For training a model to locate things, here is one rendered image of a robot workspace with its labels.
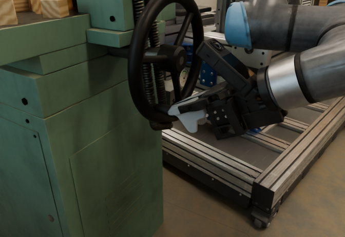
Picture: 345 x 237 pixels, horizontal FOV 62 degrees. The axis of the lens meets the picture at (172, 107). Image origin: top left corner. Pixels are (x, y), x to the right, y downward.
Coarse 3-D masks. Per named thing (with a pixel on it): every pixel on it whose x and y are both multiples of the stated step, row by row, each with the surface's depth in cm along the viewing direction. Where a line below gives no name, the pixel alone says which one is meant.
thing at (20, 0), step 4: (16, 0) 64; (20, 0) 65; (24, 0) 66; (16, 4) 64; (20, 4) 65; (24, 4) 66; (16, 8) 65; (20, 8) 65; (24, 8) 66; (28, 8) 67
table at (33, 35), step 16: (32, 16) 59; (80, 16) 61; (0, 32) 48; (16, 32) 50; (32, 32) 53; (48, 32) 56; (64, 32) 59; (80, 32) 62; (96, 32) 62; (112, 32) 60; (128, 32) 61; (160, 32) 72; (0, 48) 48; (16, 48) 51; (32, 48) 53; (48, 48) 56; (64, 48) 60; (0, 64) 49
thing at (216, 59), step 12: (204, 48) 46; (216, 48) 46; (204, 60) 46; (216, 60) 45; (228, 60) 46; (228, 72) 45; (240, 72) 45; (252, 72) 47; (240, 84) 45; (252, 84) 44
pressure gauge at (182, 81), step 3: (183, 69) 94; (186, 69) 95; (180, 72) 93; (183, 72) 94; (186, 72) 96; (180, 75) 92; (183, 75) 95; (186, 75) 97; (180, 78) 93; (186, 78) 97; (180, 81) 94; (183, 81) 96; (180, 84) 94; (183, 84) 96
